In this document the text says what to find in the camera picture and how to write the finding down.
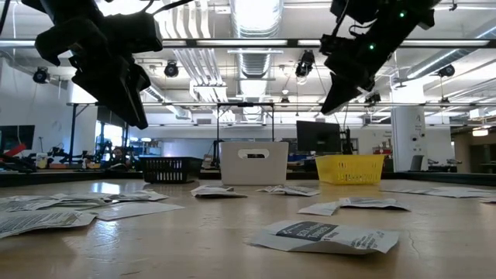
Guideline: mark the black slotted plastic basket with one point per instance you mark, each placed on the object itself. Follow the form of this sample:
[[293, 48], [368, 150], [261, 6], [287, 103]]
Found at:
[[170, 170]]

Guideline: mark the yellow slotted plastic basket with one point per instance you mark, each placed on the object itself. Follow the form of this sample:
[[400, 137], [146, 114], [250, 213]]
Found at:
[[348, 170]]

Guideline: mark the dark wall screen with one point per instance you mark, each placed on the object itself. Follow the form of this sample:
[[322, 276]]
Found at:
[[17, 135]]

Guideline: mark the black computer monitor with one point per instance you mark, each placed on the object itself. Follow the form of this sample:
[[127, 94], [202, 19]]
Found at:
[[317, 135]]

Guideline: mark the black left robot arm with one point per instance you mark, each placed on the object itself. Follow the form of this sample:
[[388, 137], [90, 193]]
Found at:
[[66, 11]]

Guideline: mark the white square column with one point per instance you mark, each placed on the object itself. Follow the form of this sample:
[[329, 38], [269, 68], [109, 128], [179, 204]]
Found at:
[[407, 135]]

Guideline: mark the silver ventilation duct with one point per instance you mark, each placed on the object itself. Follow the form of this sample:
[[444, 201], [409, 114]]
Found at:
[[445, 62], [255, 15]]

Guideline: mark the black neighbouring rig frame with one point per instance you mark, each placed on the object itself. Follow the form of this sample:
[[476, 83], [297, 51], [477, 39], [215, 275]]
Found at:
[[248, 104]]

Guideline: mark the red robot part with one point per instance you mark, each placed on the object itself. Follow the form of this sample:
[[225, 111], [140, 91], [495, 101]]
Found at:
[[15, 150]]

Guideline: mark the black aluminium table frame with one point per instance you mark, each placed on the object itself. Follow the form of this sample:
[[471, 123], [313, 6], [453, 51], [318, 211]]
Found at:
[[58, 177]]

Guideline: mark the grey office chair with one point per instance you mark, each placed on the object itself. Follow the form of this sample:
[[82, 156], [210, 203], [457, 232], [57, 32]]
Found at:
[[416, 162]]

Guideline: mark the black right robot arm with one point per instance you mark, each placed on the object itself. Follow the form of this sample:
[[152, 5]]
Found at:
[[387, 11]]

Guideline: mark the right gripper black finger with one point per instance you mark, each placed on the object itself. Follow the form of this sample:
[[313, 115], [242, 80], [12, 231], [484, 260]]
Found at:
[[341, 91], [366, 85]]

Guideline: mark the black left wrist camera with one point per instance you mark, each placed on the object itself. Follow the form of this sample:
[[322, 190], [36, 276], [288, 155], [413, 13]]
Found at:
[[133, 33]]

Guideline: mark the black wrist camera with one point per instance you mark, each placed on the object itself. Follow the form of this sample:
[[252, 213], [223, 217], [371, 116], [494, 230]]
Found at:
[[334, 44], [133, 33]]

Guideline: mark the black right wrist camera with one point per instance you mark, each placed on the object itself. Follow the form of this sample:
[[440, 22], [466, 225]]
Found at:
[[334, 44]]

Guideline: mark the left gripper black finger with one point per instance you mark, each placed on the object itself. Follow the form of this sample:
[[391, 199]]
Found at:
[[110, 89], [140, 79]]

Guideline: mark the white plastic bin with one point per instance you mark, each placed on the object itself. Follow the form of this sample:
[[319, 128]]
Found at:
[[252, 170]]

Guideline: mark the neighbouring station black robot arm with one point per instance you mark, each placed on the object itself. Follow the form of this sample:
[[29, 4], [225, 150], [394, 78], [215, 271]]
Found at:
[[104, 155]]

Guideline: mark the black ceiling-hung camera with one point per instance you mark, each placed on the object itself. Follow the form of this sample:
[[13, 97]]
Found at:
[[446, 71], [40, 74], [171, 69], [305, 66], [374, 98]]

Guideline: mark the narrow plain white packet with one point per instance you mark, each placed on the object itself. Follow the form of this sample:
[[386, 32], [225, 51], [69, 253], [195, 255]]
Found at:
[[319, 208]]

